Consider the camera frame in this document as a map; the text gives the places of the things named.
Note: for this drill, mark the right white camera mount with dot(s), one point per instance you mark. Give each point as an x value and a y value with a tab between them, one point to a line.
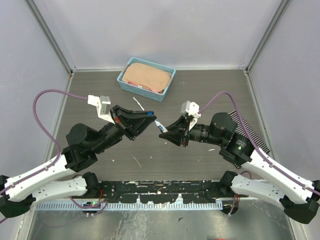
190	110

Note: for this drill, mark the blue slotted cable duct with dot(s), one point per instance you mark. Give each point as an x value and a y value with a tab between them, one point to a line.
176	206

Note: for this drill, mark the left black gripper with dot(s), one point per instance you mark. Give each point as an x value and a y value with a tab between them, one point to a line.
137	122

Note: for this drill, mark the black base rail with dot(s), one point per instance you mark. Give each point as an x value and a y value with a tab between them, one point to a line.
162	191

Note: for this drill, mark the white pen upper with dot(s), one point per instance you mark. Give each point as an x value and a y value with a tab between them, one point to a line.
139	104

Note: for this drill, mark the white marker blue print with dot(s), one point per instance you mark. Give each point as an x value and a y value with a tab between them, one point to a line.
161	127

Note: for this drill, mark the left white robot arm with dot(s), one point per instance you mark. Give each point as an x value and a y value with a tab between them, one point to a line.
20	193

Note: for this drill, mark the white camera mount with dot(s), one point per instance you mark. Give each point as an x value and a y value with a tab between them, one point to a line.
103	106
190	110

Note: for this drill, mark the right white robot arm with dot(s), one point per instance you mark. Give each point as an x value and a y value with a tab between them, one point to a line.
296	196

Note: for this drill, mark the blue marker cap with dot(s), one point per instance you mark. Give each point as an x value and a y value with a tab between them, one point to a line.
150	113

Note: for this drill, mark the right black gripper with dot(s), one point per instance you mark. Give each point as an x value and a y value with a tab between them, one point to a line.
179	128

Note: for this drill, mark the blue plastic basket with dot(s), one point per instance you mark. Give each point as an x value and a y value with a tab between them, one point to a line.
141	91

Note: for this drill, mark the black white striped cloth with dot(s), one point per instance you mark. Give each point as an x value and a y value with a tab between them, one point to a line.
252	135

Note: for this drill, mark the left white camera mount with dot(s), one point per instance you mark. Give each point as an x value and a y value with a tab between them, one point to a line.
103	106

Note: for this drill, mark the peach folded towel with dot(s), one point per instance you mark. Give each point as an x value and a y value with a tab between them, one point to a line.
148	77

